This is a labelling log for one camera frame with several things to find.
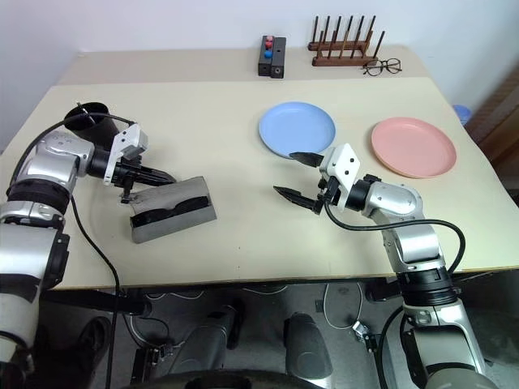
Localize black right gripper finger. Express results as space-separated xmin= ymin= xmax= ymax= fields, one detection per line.
xmin=272 ymin=185 xmax=322 ymax=214
xmin=288 ymin=151 xmax=326 ymax=169

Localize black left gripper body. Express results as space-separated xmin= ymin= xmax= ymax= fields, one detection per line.
xmin=114 ymin=155 xmax=144 ymax=204

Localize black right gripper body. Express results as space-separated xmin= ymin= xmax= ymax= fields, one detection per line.
xmin=314 ymin=173 xmax=342 ymax=215

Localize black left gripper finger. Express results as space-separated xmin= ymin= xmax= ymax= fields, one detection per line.
xmin=139 ymin=165 xmax=178 ymax=182
xmin=137 ymin=176 xmax=172 ymax=188

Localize black sunglasses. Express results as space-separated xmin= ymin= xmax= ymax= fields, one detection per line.
xmin=131 ymin=195 xmax=210 ymax=228

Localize grey glasses case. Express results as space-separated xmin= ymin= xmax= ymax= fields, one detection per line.
xmin=129 ymin=175 xmax=218 ymax=245

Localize blue plate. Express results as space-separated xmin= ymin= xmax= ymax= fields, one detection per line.
xmin=258 ymin=101 xmax=337 ymax=160

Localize black plastic cup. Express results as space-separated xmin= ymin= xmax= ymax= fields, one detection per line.
xmin=63 ymin=101 xmax=122 ymax=153

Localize pink plate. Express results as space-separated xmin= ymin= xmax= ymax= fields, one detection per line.
xmin=371 ymin=117 xmax=458 ymax=180

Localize brown wooden peg rack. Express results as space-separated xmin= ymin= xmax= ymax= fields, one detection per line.
xmin=307 ymin=15 xmax=386 ymax=68

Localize plain black box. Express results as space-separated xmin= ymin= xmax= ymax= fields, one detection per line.
xmin=269 ymin=36 xmax=288 ymax=79

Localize brown rimmed eyeglasses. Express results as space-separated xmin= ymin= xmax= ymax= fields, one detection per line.
xmin=362 ymin=58 xmax=403 ymax=77

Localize dark grey rounded leg housing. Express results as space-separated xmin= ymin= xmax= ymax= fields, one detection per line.
xmin=283 ymin=312 xmax=335 ymax=376
xmin=178 ymin=301 xmax=245 ymax=370

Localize blue water jug top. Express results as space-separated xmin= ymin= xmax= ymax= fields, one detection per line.
xmin=452 ymin=104 xmax=472 ymax=125

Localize dark round base shape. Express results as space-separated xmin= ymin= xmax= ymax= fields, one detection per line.
xmin=133 ymin=366 xmax=337 ymax=389

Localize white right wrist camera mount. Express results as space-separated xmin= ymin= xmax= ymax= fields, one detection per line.
xmin=318 ymin=143 xmax=363 ymax=212

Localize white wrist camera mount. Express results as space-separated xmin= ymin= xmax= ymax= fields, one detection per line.
xmin=318 ymin=143 xmax=363 ymax=212
xmin=103 ymin=123 xmax=149 ymax=186

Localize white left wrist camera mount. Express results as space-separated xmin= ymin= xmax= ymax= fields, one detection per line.
xmin=103 ymin=123 xmax=149 ymax=186

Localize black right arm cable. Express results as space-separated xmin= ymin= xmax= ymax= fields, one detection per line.
xmin=323 ymin=200 xmax=466 ymax=280

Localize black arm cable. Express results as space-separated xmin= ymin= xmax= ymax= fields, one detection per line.
xmin=6 ymin=113 xmax=137 ymax=389
xmin=323 ymin=200 xmax=466 ymax=280

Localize black table frame bar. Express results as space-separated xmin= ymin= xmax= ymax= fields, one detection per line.
xmin=42 ymin=289 xmax=148 ymax=318
xmin=364 ymin=276 xmax=403 ymax=303

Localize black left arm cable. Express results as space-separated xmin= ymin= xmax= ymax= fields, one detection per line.
xmin=6 ymin=113 xmax=137 ymax=389

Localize white floor cable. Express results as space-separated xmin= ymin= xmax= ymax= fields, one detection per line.
xmin=314 ymin=282 xmax=364 ymax=330

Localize black bracket with silver clamp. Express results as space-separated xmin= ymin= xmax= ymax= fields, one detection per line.
xmin=351 ymin=321 xmax=391 ymax=389

